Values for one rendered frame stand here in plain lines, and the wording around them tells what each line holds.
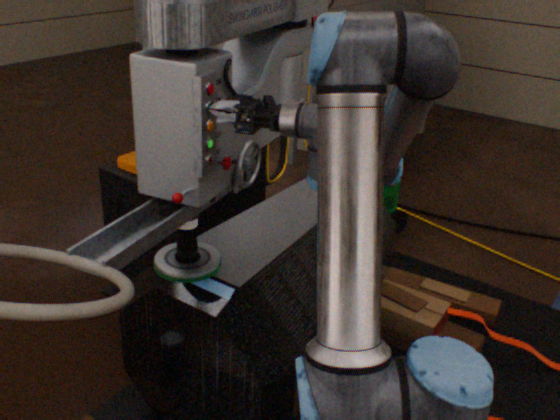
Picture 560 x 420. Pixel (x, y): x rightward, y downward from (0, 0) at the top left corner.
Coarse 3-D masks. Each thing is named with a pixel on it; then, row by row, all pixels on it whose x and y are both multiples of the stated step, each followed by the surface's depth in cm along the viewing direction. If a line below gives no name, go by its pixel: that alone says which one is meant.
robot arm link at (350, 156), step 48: (336, 48) 91; (384, 48) 91; (336, 96) 93; (384, 96) 96; (336, 144) 95; (336, 192) 96; (336, 240) 97; (336, 288) 98; (336, 336) 99; (336, 384) 98; (384, 384) 100
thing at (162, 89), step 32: (160, 64) 156; (192, 64) 153; (224, 64) 165; (160, 96) 160; (192, 96) 156; (224, 96) 169; (160, 128) 165; (192, 128) 160; (224, 128) 173; (160, 160) 169; (192, 160) 164; (160, 192) 174; (192, 192) 169
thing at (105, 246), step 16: (224, 192) 193; (144, 208) 173; (160, 208) 181; (192, 208) 176; (112, 224) 161; (128, 224) 167; (144, 224) 171; (160, 224) 162; (176, 224) 170; (96, 240) 155; (112, 240) 161; (128, 240) 162; (144, 240) 156; (96, 256) 153; (112, 256) 145; (128, 256) 151
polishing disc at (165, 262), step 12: (168, 252) 195; (204, 252) 196; (216, 252) 196; (156, 264) 188; (168, 264) 189; (180, 264) 189; (192, 264) 189; (204, 264) 189; (216, 264) 190; (180, 276) 184; (192, 276) 184
